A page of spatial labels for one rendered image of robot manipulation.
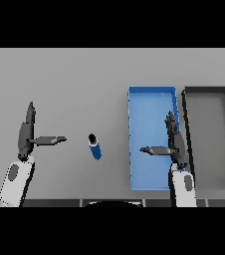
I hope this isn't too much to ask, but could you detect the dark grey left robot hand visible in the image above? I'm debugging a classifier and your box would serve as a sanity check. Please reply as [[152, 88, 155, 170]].
[[17, 101, 68, 163]]

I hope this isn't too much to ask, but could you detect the blue bin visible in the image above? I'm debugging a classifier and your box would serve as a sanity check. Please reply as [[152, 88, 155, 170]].
[[127, 86, 185, 192]]

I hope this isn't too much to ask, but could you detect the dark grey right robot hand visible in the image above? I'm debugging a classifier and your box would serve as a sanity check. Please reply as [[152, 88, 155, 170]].
[[138, 110, 190, 169]]

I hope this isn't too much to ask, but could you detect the dark grey bin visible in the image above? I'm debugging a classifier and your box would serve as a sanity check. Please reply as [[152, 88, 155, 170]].
[[181, 86, 225, 192]]

